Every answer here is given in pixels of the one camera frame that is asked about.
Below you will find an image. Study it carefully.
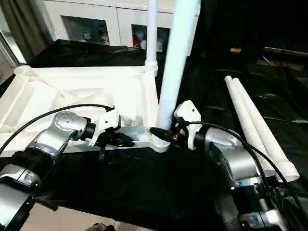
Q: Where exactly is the black table mat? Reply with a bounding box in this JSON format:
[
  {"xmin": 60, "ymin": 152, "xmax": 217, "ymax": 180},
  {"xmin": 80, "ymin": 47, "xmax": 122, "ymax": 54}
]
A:
[{"xmin": 0, "ymin": 38, "xmax": 308, "ymax": 231}]

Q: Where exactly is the grey curtain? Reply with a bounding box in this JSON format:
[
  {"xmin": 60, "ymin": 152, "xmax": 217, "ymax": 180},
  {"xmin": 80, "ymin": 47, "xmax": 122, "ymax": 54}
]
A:
[{"xmin": 0, "ymin": 0, "xmax": 54, "ymax": 64}]

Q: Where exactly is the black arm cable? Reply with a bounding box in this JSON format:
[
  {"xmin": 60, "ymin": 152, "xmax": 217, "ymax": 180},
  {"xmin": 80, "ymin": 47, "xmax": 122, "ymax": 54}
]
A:
[
  {"xmin": 185, "ymin": 121, "xmax": 308, "ymax": 224},
  {"xmin": 0, "ymin": 103, "xmax": 115, "ymax": 155}
]

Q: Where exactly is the white plastic table top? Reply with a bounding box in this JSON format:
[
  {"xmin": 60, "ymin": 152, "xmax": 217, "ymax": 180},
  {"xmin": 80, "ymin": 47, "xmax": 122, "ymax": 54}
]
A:
[{"xmin": 0, "ymin": 64, "xmax": 171, "ymax": 154}]

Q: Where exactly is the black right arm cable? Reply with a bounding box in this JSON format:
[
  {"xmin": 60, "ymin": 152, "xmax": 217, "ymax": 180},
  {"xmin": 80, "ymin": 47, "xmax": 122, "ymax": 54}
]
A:
[{"xmin": 185, "ymin": 121, "xmax": 308, "ymax": 224}]

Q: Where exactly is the black left robot foot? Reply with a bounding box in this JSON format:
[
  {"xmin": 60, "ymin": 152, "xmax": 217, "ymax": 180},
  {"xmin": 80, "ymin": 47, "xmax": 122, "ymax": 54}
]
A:
[{"xmin": 90, "ymin": 223, "xmax": 117, "ymax": 231}]

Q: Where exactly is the white plastic table leg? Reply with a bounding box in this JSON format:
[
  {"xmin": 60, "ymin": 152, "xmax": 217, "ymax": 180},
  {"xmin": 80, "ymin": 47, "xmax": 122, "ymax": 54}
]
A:
[
  {"xmin": 224, "ymin": 76, "xmax": 279, "ymax": 178},
  {"xmin": 148, "ymin": 0, "xmax": 201, "ymax": 146},
  {"xmin": 231, "ymin": 77, "xmax": 300, "ymax": 183},
  {"xmin": 144, "ymin": 0, "xmax": 160, "ymax": 76}
]

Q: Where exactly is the white glass door cabinet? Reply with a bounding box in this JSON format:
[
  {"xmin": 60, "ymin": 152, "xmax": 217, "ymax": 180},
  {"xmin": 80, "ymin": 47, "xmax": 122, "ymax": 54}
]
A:
[{"xmin": 43, "ymin": 0, "xmax": 199, "ymax": 54}]

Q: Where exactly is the black metal table frame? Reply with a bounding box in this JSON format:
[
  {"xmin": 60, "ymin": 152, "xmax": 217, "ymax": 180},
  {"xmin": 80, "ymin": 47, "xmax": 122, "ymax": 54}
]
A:
[{"xmin": 33, "ymin": 201, "xmax": 59, "ymax": 213}]

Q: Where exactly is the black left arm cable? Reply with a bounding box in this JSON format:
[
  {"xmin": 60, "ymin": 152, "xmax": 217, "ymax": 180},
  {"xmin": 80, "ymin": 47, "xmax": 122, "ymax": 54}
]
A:
[{"xmin": 0, "ymin": 103, "xmax": 115, "ymax": 155}]

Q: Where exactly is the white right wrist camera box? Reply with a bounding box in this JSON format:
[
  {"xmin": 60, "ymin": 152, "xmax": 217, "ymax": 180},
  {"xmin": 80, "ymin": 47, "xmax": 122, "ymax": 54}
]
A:
[{"xmin": 173, "ymin": 100, "xmax": 203, "ymax": 150}]

